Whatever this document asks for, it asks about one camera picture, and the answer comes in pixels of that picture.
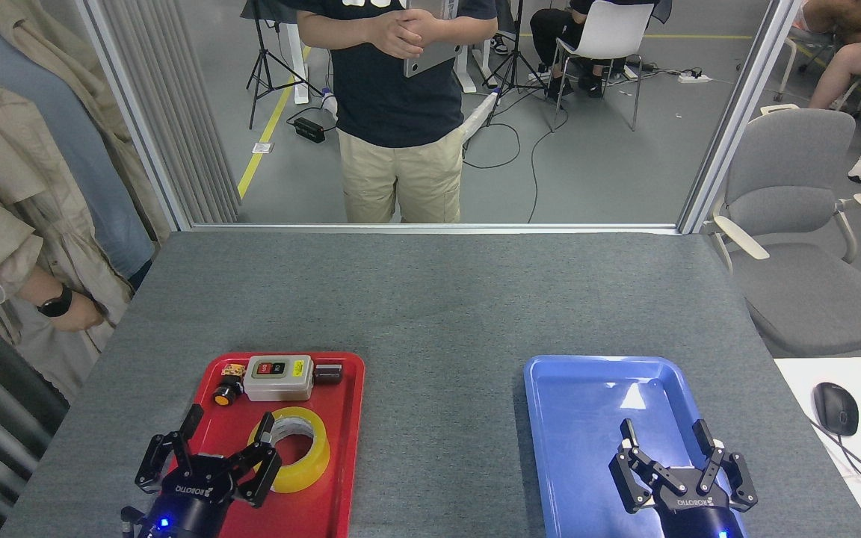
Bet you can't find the black floor cable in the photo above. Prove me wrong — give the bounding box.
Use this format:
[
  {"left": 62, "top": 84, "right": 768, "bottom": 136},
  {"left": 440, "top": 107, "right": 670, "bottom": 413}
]
[{"left": 463, "top": 86, "right": 577, "bottom": 223}]

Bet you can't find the hand of person beside table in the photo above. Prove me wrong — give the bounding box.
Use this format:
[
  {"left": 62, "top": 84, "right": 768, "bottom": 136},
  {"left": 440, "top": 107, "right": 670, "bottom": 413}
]
[{"left": 51, "top": 290, "right": 107, "bottom": 333}]

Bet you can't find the standing person's left hand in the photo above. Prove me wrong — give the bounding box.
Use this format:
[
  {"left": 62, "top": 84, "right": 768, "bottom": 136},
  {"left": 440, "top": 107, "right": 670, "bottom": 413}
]
[{"left": 399, "top": 8, "right": 443, "bottom": 45}]

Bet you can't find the blue plastic tray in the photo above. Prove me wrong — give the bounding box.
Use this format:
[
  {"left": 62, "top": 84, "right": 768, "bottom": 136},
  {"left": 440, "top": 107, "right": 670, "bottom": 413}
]
[{"left": 524, "top": 355, "right": 749, "bottom": 538}]

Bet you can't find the grey two-button switch box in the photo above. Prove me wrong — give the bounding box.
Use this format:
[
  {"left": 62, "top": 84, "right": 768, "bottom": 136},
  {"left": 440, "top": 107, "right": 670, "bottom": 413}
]
[{"left": 243, "top": 354, "right": 316, "bottom": 403}]

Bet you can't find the white chair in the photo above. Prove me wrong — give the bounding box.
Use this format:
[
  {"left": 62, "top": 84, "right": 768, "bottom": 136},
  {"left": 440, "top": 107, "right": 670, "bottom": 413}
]
[{"left": 550, "top": 0, "right": 657, "bottom": 133}]

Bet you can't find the grey laptop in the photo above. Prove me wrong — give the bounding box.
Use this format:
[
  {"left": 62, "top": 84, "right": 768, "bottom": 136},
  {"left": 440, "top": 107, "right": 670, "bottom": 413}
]
[{"left": 403, "top": 0, "right": 465, "bottom": 78}]

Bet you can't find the black wristwatch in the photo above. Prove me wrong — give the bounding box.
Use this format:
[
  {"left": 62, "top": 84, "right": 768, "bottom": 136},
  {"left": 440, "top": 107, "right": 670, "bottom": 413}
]
[{"left": 37, "top": 284, "right": 74, "bottom": 318}]

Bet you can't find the black tripod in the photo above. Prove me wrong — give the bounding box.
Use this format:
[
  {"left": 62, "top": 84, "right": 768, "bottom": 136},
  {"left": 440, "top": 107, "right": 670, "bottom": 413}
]
[
  {"left": 484, "top": 0, "right": 551, "bottom": 128},
  {"left": 246, "top": 0, "right": 304, "bottom": 130}
]

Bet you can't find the seated person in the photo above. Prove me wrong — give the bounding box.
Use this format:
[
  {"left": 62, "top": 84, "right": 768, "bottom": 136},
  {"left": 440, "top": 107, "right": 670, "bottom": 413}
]
[
  {"left": 798, "top": 0, "right": 861, "bottom": 44},
  {"left": 808, "top": 37, "right": 861, "bottom": 111}
]

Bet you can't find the person seated on white chair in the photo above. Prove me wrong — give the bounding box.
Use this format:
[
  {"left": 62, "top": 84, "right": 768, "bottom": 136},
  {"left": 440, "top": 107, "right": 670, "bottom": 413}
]
[{"left": 530, "top": 0, "right": 674, "bottom": 102}]

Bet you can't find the standing person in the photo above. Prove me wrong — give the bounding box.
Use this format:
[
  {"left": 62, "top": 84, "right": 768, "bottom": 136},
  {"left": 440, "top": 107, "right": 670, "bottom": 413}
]
[{"left": 281, "top": 0, "right": 499, "bottom": 223}]

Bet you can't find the grey office chair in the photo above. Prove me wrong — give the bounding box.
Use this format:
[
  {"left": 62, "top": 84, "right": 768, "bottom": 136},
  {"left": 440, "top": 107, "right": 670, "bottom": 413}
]
[{"left": 702, "top": 105, "right": 861, "bottom": 358}]

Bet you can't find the silver aluminium post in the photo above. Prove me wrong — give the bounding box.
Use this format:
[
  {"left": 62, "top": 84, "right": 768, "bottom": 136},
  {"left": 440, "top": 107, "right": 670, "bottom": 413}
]
[
  {"left": 75, "top": 0, "right": 196, "bottom": 232},
  {"left": 677, "top": 0, "right": 805, "bottom": 235}
]

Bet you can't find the black orange push button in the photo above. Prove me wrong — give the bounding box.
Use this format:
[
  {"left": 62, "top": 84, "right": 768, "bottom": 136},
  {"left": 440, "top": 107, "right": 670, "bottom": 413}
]
[{"left": 214, "top": 376, "right": 246, "bottom": 408}]

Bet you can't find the person beside table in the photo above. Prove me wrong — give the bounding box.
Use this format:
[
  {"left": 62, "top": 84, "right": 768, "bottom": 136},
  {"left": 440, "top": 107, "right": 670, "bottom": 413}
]
[{"left": 0, "top": 0, "right": 173, "bottom": 408}]

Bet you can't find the red plastic tray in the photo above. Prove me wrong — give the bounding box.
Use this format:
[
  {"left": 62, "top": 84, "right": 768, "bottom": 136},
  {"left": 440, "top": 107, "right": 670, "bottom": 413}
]
[{"left": 148, "top": 351, "right": 365, "bottom": 538}]

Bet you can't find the grey ribbed partition panel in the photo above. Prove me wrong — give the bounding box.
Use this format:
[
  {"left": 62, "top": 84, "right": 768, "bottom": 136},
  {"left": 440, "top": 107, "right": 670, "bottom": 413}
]
[{"left": 98, "top": 0, "right": 243, "bottom": 225}]

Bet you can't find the white desk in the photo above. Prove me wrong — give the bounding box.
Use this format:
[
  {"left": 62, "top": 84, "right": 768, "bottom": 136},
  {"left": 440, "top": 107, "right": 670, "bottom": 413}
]
[{"left": 774, "top": 357, "right": 861, "bottom": 538}]

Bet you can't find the yellow tape roll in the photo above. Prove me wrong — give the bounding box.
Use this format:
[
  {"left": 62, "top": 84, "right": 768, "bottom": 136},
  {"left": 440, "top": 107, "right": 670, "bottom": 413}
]
[{"left": 247, "top": 406, "right": 331, "bottom": 494}]

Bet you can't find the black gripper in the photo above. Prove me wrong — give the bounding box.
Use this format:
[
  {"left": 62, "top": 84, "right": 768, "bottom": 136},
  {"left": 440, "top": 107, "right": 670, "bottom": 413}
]
[
  {"left": 135, "top": 403, "right": 283, "bottom": 538},
  {"left": 608, "top": 418, "right": 759, "bottom": 538}
]

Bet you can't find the standing person's right hand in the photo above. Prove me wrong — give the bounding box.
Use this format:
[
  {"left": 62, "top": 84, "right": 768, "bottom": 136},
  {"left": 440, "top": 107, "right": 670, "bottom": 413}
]
[{"left": 367, "top": 13, "right": 425, "bottom": 60}]

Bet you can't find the black computer mouse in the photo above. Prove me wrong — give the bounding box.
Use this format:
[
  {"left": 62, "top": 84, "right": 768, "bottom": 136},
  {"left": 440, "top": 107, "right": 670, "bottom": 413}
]
[{"left": 812, "top": 381, "right": 860, "bottom": 437}]

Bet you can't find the silver aluminium rail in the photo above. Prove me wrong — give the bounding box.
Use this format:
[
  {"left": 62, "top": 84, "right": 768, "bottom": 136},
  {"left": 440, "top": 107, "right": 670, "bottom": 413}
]
[{"left": 190, "top": 222, "right": 682, "bottom": 237}]

